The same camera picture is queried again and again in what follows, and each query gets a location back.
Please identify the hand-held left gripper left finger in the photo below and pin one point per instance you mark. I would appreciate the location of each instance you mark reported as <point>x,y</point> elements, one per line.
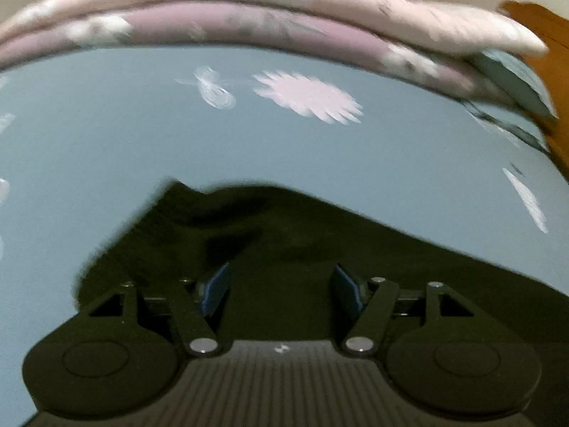
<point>218,289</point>

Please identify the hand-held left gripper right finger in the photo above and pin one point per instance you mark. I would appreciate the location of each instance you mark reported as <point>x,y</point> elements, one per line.
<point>346,289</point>

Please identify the bed with blue floral sheet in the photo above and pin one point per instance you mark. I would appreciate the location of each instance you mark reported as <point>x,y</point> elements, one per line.
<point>89,142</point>

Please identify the flat blue floral pillow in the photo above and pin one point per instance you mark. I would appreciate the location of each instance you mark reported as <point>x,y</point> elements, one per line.
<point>502,124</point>

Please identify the plump blue floral pillow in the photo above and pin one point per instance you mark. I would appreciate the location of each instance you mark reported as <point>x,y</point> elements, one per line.
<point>511,80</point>

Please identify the purple floral folded quilt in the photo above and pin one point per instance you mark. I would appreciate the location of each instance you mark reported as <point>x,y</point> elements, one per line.
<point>178,22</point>

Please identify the wooden headboard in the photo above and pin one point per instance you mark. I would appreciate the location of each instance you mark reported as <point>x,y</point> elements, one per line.
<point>551,53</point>

